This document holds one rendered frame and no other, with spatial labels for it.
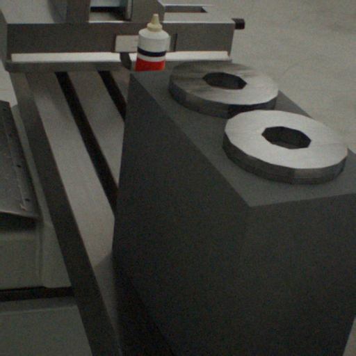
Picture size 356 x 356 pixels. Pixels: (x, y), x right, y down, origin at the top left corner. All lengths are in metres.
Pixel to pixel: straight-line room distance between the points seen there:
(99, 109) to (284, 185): 0.54
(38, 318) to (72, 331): 0.05
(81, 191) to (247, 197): 0.37
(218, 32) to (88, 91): 0.24
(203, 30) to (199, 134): 0.63
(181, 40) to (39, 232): 0.39
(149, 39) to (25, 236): 0.31
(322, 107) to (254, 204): 2.99
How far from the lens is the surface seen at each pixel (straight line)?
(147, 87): 0.65
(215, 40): 1.22
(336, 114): 3.46
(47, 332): 1.07
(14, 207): 0.95
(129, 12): 1.15
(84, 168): 0.90
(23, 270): 1.01
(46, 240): 0.96
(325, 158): 0.56
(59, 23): 1.13
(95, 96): 1.08
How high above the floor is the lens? 1.35
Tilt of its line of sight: 29 degrees down
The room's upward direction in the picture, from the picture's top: 8 degrees clockwise
